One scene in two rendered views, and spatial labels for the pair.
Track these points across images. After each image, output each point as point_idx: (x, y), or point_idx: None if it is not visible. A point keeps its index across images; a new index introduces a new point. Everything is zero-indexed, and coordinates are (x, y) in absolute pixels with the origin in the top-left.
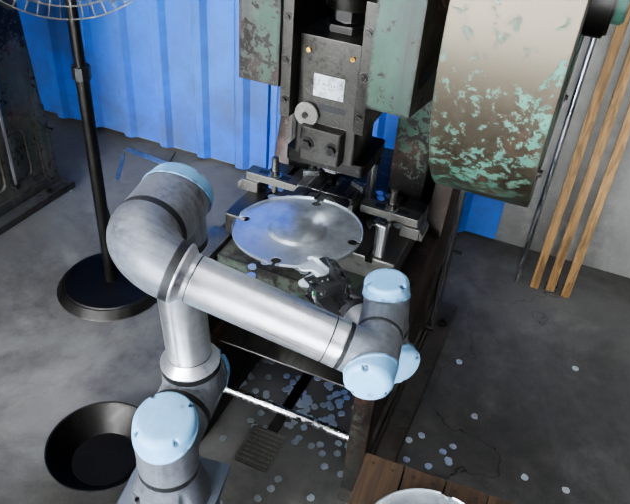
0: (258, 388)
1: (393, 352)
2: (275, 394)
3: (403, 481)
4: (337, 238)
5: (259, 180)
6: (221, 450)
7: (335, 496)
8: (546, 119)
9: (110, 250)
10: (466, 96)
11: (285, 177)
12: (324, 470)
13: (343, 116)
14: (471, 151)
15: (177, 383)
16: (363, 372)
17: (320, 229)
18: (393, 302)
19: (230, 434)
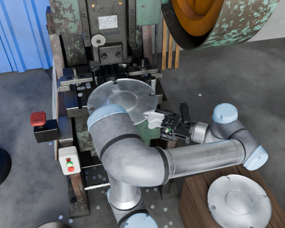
0: (94, 175)
1: (258, 142)
2: (103, 173)
3: (206, 180)
4: (144, 96)
5: (69, 83)
6: (102, 213)
7: (160, 199)
8: (274, 5)
9: (121, 177)
10: (238, 7)
11: (82, 75)
12: (148, 192)
13: (119, 34)
14: (230, 32)
15: (130, 209)
16: (259, 159)
17: (133, 95)
18: (235, 119)
19: (99, 203)
